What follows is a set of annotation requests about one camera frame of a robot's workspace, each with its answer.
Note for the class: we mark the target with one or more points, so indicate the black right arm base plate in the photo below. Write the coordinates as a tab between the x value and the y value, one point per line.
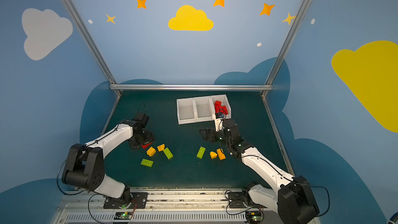
236	199

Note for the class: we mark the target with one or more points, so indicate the white left bin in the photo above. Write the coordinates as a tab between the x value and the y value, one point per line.
185	111

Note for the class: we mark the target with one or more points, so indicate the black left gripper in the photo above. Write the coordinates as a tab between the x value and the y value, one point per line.
140	140

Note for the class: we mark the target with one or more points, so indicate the aluminium back rail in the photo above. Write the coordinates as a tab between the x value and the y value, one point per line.
191	87

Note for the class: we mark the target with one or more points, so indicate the aluminium corner post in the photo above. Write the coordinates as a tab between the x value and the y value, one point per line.
81	26
294	27

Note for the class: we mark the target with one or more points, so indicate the white middle bin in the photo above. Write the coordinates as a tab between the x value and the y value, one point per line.
204	108

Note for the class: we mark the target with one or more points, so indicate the yellow flat lego brick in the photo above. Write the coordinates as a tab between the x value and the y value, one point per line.
221	154

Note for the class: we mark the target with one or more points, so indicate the green flat lego brick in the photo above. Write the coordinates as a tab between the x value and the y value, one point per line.
147	163

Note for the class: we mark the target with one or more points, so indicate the aluminium right corner post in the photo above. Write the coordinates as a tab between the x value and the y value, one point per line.
294	27

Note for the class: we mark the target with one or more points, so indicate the left controller board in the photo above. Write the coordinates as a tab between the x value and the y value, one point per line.
123	216

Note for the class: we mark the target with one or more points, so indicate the aluminium front rail base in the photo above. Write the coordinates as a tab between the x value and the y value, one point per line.
164	206

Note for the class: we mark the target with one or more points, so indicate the yellow sloped lego brick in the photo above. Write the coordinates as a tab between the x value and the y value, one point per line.
213	155
161	147

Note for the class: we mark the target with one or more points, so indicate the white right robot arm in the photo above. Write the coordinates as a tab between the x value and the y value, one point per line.
290	197

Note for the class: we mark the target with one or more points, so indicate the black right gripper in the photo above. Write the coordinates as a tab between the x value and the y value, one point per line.
213	134

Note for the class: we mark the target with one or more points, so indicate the aluminium left corner post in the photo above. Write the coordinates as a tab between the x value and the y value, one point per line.
81	26

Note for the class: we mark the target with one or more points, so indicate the right controller board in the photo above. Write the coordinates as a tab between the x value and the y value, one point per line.
254	217

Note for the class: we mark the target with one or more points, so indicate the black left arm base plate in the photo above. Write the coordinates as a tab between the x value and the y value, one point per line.
137	200

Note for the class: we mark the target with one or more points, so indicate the controller board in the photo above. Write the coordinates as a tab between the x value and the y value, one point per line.
254	217
123	216

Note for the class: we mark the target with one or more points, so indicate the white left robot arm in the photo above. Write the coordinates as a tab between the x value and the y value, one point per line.
85	166

